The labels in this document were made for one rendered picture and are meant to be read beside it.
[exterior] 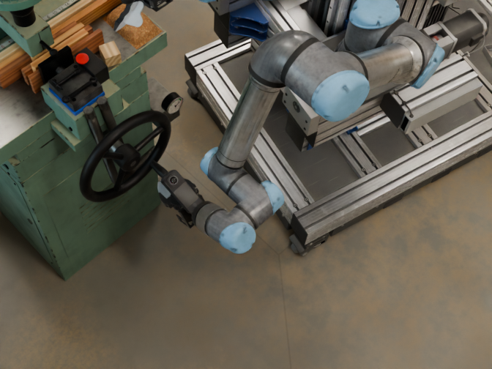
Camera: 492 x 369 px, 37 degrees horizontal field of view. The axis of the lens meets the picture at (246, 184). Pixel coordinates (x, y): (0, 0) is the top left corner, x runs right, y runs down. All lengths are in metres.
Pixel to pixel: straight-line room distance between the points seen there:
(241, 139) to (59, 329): 1.14
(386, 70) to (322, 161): 0.96
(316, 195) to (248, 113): 0.92
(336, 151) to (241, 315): 0.66
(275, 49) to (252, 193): 0.39
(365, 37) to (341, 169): 0.79
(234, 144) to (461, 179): 1.40
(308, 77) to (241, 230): 0.41
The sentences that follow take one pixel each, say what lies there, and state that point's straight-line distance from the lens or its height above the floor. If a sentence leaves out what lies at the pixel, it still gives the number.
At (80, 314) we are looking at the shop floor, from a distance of 2.59.
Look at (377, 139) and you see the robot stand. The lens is 2.68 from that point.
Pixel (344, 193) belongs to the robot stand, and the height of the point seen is 0.21.
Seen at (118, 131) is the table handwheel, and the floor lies 0.95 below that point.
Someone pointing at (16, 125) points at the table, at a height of 0.90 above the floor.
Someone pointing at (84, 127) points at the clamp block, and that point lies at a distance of 1.82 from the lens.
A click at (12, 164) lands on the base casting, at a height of 0.80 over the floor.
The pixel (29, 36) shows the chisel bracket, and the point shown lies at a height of 1.03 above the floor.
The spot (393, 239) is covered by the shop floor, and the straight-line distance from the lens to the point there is 2.75.
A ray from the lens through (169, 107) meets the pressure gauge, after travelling 2.12.
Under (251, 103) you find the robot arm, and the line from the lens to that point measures 1.64.
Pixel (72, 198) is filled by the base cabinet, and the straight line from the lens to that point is 2.23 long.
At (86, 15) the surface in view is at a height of 0.94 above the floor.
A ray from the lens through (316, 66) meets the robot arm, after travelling 1.50.
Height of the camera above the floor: 2.43
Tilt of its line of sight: 62 degrees down
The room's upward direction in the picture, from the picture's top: 6 degrees clockwise
